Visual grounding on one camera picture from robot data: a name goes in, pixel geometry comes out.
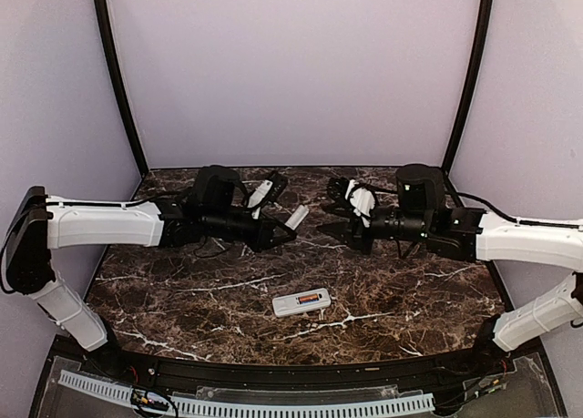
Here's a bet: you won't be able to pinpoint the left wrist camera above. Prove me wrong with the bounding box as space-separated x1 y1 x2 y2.
247 170 289 219

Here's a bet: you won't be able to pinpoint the white slotted cable duct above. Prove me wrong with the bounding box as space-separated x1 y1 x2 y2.
58 370 435 417

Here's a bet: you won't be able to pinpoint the white remote control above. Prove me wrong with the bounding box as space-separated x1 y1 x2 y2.
272 288 332 318

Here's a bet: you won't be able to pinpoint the white battery cover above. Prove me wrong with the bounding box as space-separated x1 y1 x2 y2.
285 205 309 230

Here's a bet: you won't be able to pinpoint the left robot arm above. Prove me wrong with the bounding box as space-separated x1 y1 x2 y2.
1 165 308 378

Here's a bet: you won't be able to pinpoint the black frame post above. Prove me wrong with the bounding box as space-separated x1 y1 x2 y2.
441 0 494 177
93 0 149 178

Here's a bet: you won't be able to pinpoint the black front rail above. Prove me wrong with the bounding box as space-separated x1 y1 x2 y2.
121 350 481 391

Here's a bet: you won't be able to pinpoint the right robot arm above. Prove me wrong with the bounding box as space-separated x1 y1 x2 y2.
317 164 582 376

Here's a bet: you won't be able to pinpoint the right black frame post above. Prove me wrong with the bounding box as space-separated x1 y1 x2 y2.
441 0 494 177

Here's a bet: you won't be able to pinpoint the orange battery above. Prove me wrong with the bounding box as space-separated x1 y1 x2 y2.
298 294 319 301

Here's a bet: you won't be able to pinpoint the left black frame post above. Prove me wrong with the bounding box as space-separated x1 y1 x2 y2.
93 0 149 178

